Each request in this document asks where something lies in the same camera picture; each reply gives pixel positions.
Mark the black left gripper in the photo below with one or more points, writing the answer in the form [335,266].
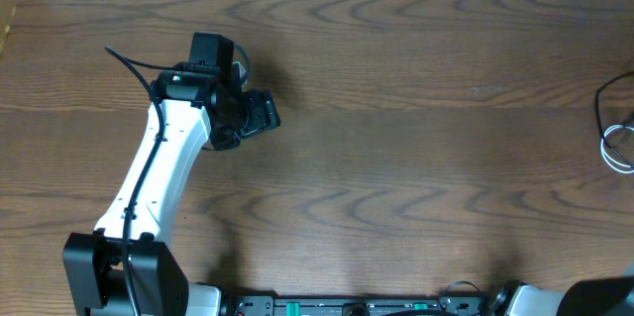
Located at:
[263,115]

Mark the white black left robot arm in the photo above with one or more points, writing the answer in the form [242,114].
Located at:
[125,266]

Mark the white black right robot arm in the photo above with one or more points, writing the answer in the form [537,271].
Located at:
[611,296]

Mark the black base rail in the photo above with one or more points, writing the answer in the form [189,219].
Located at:
[347,306]

